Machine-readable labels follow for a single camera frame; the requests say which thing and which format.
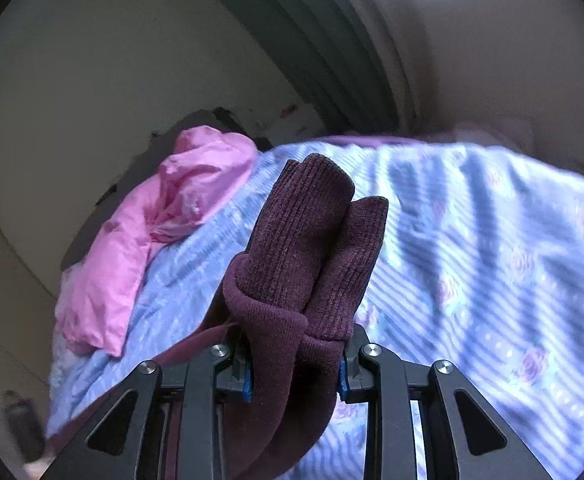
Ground bed with blue floral sheet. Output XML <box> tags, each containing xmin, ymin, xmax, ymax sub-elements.
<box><xmin>44</xmin><ymin>140</ymin><xmax>584</xmax><ymax>480</ymax></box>

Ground grey padded headboard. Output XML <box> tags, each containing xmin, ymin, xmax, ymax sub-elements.
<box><xmin>62</xmin><ymin>107</ymin><xmax>268</xmax><ymax>271</ymax></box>

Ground maroon sweat pants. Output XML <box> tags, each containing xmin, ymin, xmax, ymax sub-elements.
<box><xmin>47</xmin><ymin>154</ymin><xmax>389</xmax><ymax>480</ymax></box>

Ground dark bottle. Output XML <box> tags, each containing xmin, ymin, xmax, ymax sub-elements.
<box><xmin>2</xmin><ymin>390</ymin><xmax>48</xmax><ymax>463</ymax></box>

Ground green curtain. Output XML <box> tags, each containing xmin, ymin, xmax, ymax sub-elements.
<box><xmin>182</xmin><ymin>0</ymin><xmax>423</xmax><ymax>137</ymax></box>

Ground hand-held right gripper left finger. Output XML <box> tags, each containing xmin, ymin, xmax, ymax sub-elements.
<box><xmin>42</xmin><ymin>327</ymin><xmax>253</xmax><ymax>480</ymax></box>

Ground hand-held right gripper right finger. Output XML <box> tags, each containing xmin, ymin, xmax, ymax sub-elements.
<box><xmin>339</xmin><ymin>327</ymin><xmax>555</xmax><ymax>480</ymax></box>

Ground pink duvet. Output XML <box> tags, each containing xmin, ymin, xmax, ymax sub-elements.
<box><xmin>54</xmin><ymin>127</ymin><xmax>259</xmax><ymax>358</ymax></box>

